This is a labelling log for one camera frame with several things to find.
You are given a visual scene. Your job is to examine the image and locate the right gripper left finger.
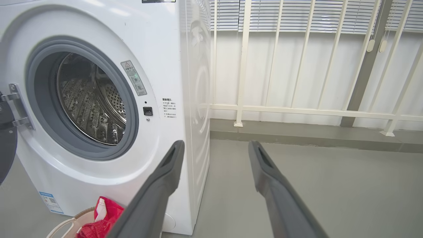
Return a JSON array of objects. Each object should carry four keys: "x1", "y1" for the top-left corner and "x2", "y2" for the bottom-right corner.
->
[{"x1": 106, "y1": 140, "x2": 185, "y2": 238}]

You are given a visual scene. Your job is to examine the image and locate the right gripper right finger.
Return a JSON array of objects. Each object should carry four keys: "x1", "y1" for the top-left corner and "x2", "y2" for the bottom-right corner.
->
[{"x1": 248, "y1": 140, "x2": 329, "y2": 238}]

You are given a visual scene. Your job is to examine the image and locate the red and white garment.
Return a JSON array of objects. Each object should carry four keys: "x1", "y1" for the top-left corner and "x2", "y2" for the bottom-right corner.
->
[{"x1": 77, "y1": 196, "x2": 125, "y2": 238}]

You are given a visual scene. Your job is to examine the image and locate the washing machine door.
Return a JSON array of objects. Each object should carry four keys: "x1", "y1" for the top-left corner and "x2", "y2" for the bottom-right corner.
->
[{"x1": 0, "y1": 91, "x2": 18, "y2": 185}]

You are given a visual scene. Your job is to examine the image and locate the cream basket with brown rim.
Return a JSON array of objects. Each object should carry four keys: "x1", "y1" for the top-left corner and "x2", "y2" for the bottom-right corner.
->
[{"x1": 46, "y1": 207, "x2": 96, "y2": 238}]

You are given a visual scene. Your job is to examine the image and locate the steel washer drum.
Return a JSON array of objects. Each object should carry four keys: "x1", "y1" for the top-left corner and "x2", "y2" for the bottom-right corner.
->
[{"x1": 56, "y1": 53, "x2": 127, "y2": 146}]

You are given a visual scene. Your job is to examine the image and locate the grey rubber door gasket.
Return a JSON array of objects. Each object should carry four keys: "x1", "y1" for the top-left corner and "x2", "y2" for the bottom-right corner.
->
[{"x1": 25, "y1": 36, "x2": 139, "y2": 161}]

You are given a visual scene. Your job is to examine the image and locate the white front-load washing machine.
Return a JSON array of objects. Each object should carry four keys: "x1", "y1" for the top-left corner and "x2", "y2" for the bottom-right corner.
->
[{"x1": 0, "y1": 0, "x2": 212, "y2": 236}]

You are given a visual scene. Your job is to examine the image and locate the metal door hinge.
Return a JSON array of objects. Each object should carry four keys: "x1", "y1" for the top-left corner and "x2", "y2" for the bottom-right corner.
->
[{"x1": 0, "y1": 83, "x2": 35, "y2": 130}]

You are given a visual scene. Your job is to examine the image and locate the round white filter cover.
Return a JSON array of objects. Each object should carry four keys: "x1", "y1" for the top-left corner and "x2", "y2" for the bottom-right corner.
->
[{"x1": 162, "y1": 213, "x2": 176, "y2": 233}]

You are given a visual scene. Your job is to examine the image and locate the blue energy label sticker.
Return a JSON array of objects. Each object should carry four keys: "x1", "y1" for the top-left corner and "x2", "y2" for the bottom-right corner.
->
[{"x1": 39, "y1": 191, "x2": 64, "y2": 215}]

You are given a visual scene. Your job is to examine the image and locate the grey caution sticker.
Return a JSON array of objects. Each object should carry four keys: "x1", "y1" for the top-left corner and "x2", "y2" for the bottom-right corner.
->
[{"x1": 120, "y1": 60, "x2": 147, "y2": 96}]

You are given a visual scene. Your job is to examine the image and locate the cream metal railing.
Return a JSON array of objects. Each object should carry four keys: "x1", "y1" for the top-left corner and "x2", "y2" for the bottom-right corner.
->
[{"x1": 209, "y1": 0, "x2": 423, "y2": 137}]

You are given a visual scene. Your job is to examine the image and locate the white window blinds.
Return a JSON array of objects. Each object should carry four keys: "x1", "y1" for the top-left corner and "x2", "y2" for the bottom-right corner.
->
[{"x1": 209, "y1": 0, "x2": 423, "y2": 34}]

